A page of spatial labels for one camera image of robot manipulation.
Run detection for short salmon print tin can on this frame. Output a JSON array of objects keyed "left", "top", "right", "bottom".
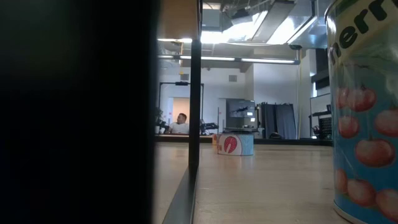
[{"left": 216, "top": 133, "right": 255, "bottom": 157}]

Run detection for blue cherry print tin can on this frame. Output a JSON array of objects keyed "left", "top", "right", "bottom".
[{"left": 324, "top": 0, "right": 398, "bottom": 224}]

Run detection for black framed shelf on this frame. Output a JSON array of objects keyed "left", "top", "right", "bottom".
[{"left": 0, "top": 0, "right": 203, "bottom": 224}]

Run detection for beige door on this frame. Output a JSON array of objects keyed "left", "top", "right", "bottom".
[{"left": 172, "top": 96, "right": 191, "bottom": 125}]

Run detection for person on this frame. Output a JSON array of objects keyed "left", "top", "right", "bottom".
[{"left": 165, "top": 112, "right": 190, "bottom": 135}]

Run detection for potted plant white pot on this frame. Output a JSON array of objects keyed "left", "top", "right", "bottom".
[{"left": 155, "top": 107, "right": 165, "bottom": 134}]

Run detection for large display screen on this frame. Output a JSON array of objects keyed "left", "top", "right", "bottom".
[{"left": 226, "top": 98, "right": 257, "bottom": 129}]

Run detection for background work table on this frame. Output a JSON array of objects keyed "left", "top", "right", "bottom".
[{"left": 222, "top": 126, "right": 261, "bottom": 140}]

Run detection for long ceiling light strip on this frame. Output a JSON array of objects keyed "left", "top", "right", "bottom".
[{"left": 157, "top": 54, "right": 301, "bottom": 65}]

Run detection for short ceiling light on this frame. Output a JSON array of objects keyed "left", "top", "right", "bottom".
[{"left": 157, "top": 37, "right": 193, "bottom": 44}]

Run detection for dark grey partition panels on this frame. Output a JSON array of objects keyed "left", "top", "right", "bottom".
[{"left": 260, "top": 101, "right": 297, "bottom": 140}]

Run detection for whiteboard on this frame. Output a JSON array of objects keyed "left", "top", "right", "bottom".
[{"left": 310, "top": 92, "right": 331, "bottom": 119}]

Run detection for black perforated rack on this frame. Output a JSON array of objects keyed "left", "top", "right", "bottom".
[{"left": 308, "top": 108, "right": 333, "bottom": 146}]

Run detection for black aluminium table frame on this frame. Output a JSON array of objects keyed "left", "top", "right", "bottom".
[{"left": 154, "top": 134, "right": 333, "bottom": 147}]

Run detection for silver ceiling duct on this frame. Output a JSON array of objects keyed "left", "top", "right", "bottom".
[{"left": 251, "top": 0, "right": 327, "bottom": 49}]

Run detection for black wall panel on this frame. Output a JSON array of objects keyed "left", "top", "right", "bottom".
[{"left": 312, "top": 48, "right": 330, "bottom": 91}]

